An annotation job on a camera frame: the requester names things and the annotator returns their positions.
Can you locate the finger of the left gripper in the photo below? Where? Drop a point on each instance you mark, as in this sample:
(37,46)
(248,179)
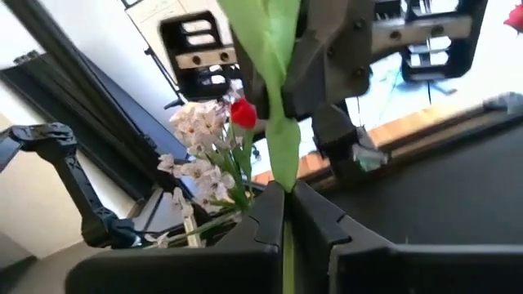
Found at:
(247,69)
(331,53)

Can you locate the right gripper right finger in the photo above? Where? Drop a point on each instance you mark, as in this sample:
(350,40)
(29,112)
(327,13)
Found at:
(408,273)

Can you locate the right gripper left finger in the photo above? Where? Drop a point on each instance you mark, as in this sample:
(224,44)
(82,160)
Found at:
(184,273)

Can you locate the red artificial tulip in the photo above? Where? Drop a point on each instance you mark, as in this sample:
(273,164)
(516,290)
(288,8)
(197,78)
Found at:
(282,155)
(244,114)

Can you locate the white artificial flower bunch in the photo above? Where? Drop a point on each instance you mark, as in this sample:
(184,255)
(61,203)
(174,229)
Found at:
(200,122)
(204,175)

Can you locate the red artificial flower bunch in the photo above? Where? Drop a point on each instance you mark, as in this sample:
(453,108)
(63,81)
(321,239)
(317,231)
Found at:
(517,18)

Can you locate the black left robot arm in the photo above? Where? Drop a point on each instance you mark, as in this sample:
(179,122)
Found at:
(335,134)

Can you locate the black table mat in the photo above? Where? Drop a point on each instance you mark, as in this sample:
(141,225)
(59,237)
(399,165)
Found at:
(449,204)

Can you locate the grey metal side bracket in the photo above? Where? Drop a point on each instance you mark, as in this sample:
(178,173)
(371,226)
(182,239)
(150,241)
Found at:
(369,157)

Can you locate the black diagonal frame strut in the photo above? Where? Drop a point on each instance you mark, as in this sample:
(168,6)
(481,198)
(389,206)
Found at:
(67,163)

